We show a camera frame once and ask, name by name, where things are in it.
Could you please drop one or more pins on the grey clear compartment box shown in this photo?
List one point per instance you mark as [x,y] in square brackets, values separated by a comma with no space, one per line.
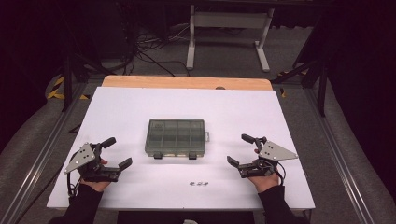
[176,137]

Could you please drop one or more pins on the person's right hand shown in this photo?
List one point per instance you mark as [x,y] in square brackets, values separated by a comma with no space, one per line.
[264,183]

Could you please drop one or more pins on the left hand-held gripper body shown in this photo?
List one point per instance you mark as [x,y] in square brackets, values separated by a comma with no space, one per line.
[90,172]

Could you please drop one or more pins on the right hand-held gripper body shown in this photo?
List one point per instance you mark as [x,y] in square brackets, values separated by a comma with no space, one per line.
[274,153]

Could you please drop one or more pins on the yellow black floor tape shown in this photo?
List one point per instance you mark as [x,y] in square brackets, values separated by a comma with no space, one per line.
[56,90]

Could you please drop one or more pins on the black tripod stand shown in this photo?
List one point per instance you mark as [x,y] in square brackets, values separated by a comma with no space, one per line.
[322,93]
[67,84]

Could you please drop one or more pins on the aluminium rail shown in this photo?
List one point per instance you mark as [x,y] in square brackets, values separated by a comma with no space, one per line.
[40,158]
[339,161]

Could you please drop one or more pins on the white board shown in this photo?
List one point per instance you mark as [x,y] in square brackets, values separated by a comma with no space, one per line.
[124,109]

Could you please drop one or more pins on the white metal stand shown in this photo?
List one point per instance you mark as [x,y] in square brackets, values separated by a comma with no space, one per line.
[230,20]

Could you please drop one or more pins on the person's left hand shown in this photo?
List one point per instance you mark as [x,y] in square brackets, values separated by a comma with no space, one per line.
[96,186]

